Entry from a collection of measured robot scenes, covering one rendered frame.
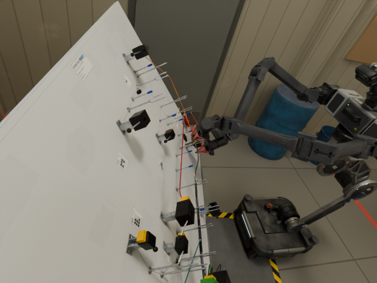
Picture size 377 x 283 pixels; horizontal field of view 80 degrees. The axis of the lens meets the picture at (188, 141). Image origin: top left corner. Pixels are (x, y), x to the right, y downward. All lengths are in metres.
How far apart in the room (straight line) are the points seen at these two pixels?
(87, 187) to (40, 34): 2.42
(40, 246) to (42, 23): 2.50
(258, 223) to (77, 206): 1.92
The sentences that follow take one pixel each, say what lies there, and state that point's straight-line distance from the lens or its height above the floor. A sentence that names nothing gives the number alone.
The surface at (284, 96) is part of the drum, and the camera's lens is 2.95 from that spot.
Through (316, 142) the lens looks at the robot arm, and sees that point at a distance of 1.00.
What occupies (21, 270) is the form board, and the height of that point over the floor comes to 1.58.
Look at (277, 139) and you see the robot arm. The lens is 1.04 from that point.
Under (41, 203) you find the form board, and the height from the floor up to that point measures 1.59.
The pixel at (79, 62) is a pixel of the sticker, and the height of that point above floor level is 1.66.
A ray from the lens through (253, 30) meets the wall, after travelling 2.95.
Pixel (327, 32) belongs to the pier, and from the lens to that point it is 3.32.
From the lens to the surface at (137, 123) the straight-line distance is 0.67.
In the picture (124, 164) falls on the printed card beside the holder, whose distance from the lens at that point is 0.69.
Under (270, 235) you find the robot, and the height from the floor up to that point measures 0.24.
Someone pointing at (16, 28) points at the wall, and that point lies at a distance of 2.91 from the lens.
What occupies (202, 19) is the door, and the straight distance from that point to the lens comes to 2.66.
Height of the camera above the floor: 1.97
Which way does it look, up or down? 41 degrees down
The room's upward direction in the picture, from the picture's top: 17 degrees clockwise
